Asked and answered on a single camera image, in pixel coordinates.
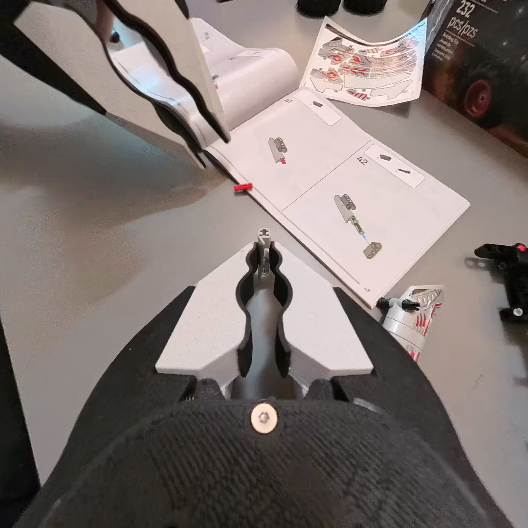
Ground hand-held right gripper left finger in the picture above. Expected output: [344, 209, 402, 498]
[155, 242, 259, 397]

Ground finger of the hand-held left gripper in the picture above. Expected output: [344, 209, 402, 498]
[12, 0, 207, 170]
[108, 0, 232, 144]

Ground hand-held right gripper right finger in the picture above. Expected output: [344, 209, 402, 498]
[269, 242, 375, 397]

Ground long grey toy piece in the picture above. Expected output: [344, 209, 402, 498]
[234, 228, 285, 400]

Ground grey desk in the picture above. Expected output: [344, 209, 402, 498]
[0, 0, 528, 508]

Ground grey toy panel red stickers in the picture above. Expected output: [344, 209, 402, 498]
[376, 284, 446, 364]

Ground black toy tyre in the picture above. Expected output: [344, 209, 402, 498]
[296, 0, 344, 18]
[343, 0, 389, 15]

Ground white instruction booklet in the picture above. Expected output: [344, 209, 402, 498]
[111, 16, 471, 310]

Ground toy sticker sheet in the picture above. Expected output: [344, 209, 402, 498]
[299, 16, 428, 109]

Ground black toy chassis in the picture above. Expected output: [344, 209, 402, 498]
[474, 241, 528, 323]

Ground person's black clothing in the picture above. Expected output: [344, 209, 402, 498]
[0, 318, 41, 502]

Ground black toy set box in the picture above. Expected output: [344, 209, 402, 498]
[421, 0, 528, 156]

